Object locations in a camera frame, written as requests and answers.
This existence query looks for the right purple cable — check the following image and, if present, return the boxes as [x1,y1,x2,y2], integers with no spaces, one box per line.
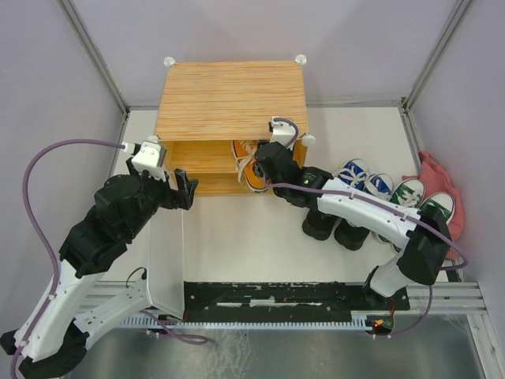
[262,117,469,340]

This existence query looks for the wood pattern shoe cabinet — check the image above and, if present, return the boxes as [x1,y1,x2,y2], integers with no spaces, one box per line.
[155,61,309,196]

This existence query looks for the white cable duct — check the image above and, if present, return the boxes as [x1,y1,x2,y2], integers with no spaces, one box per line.
[110,313,376,328]

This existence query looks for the orange sneaker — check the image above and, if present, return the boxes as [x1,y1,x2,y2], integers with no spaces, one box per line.
[231,140,268,193]

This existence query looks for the front right cabinet connector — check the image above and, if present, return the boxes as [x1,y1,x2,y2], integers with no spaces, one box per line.
[301,133,316,147]

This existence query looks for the right aluminium frame post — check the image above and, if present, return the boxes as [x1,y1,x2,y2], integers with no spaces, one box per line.
[402,0,474,113]

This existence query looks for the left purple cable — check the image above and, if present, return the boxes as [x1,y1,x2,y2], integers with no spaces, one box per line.
[9,138,214,378]

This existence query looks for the white cabinet corner connector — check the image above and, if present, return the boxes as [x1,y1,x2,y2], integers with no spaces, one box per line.
[163,56,176,68]
[294,54,308,66]

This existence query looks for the green sneaker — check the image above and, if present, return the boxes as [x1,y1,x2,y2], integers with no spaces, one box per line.
[364,174,425,208]
[392,192,455,253]

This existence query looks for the white cabinet corner connector left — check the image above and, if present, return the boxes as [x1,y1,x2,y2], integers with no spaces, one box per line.
[163,56,176,68]

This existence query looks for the aluminium rail frame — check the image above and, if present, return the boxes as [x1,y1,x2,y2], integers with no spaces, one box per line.
[401,97,504,378]

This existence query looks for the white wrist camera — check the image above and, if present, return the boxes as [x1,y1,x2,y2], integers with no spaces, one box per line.
[269,117,299,150]
[132,139,166,181]

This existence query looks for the left aluminium frame post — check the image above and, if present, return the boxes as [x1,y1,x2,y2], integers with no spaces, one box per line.
[57,0,129,114]

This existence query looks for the aluminium frame post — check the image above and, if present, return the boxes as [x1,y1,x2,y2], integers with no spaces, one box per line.
[402,0,474,113]
[57,0,129,114]

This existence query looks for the white cabinet corner connector right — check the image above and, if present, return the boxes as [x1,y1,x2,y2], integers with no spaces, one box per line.
[294,54,308,66]

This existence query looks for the blue sneaker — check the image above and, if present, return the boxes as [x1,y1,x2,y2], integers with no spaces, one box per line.
[335,159,369,190]
[362,173,394,201]

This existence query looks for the green sneaker left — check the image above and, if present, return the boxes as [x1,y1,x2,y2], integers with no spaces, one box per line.
[364,174,425,208]

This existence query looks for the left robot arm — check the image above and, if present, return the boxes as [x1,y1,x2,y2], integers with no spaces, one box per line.
[1,169,198,378]

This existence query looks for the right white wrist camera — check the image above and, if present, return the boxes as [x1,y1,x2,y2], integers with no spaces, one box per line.
[269,117,299,150]

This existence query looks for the purple cable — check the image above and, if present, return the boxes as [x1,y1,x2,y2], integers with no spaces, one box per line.
[9,138,214,378]
[262,117,469,340]

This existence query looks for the black shoe left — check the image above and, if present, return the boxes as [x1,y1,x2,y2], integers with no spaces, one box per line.
[302,210,339,241]

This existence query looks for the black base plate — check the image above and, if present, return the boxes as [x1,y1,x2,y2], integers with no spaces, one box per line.
[184,282,410,323]

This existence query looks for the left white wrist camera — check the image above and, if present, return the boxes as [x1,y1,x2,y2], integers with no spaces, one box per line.
[132,139,166,181]

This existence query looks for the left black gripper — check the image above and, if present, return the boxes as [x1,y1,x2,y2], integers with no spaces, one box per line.
[125,156,200,238]

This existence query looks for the green sneaker right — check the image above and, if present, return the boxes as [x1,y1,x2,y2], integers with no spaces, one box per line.
[392,192,455,253]

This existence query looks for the pink cloth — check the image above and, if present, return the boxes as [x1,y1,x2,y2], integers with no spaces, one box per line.
[402,151,466,242]

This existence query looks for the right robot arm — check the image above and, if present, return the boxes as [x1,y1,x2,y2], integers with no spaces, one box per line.
[255,142,454,309]

